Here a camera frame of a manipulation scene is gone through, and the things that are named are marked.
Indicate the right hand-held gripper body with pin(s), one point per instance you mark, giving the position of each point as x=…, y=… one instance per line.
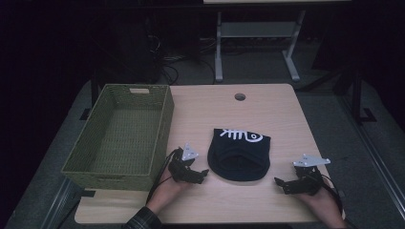
x=308, y=178

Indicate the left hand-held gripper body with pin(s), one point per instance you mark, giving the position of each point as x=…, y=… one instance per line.
x=182, y=167

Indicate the person's right hand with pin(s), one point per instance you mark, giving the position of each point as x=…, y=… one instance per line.
x=321, y=203

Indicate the person's left hand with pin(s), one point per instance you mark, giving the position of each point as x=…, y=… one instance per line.
x=165, y=194

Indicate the black beanie white print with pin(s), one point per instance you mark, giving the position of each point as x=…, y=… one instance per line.
x=238, y=159

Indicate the green woven basket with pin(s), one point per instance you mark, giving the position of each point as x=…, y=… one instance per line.
x=124, y=140

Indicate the black metal stand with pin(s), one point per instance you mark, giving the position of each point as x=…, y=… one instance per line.
x=358, y=95

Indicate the aluminium frame rail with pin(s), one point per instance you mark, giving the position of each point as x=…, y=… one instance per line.
x=60, y=203
x=375, y=152

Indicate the white metal table frame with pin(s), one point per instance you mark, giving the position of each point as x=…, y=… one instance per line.
x=254, y=30

